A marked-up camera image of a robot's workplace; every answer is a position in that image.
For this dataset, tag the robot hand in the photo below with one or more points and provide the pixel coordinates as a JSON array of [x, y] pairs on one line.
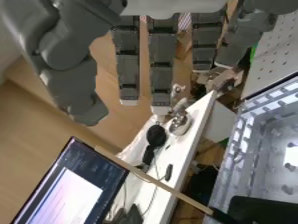
[[71, 56]]

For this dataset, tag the black mouse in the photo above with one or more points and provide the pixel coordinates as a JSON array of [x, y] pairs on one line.
[[155, 135]]

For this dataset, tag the small white jointed device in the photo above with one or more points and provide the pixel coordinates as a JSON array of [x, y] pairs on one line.
[[180, 121]]

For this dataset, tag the white desk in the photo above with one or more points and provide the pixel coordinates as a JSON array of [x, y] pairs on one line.
[[187, 150]]

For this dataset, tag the computer screen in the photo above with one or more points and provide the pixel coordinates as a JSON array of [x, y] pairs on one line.
[[71, 190]]

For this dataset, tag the thin wooden stick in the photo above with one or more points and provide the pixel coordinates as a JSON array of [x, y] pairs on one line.
[[151, 178]]

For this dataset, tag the clear box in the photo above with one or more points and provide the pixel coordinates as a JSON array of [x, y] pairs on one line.
[[261, 146]]

